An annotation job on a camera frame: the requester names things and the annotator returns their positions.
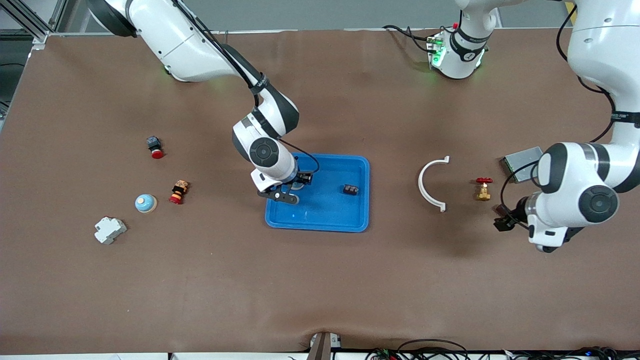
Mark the red button yellow collar switch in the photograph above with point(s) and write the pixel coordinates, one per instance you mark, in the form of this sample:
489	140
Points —
178	192

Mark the grey metal box module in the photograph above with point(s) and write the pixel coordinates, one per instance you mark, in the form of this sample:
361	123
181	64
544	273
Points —
517	161

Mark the white curved pipe clamp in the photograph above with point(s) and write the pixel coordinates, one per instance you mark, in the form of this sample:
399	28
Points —
421	187

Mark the grey metal bracket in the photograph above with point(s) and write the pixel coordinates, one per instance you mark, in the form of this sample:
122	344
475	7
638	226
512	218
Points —
322	347

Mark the small black connector block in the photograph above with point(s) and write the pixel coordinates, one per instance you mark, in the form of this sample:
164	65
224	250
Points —
351	189

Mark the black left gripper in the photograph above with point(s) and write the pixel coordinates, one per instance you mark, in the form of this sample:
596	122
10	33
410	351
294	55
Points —
516	210

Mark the blue plastic tray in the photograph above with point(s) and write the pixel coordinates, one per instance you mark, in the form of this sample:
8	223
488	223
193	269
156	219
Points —
330	215

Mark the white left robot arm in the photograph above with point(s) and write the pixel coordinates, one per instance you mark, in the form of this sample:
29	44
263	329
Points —
565	200

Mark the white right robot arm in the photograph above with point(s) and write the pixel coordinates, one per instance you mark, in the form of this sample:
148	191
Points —
170	40

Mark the brown table mat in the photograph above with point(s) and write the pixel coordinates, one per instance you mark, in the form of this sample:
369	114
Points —
320	280

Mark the white circuit breaker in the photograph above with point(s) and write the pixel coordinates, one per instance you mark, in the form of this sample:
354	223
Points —
110	230

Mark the aluminium frame profile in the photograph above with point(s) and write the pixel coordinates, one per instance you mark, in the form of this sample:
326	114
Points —
30	22

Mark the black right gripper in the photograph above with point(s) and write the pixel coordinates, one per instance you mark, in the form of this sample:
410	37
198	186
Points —
301	178

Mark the red button black switch body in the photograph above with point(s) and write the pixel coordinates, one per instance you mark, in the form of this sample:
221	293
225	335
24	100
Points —
156	152

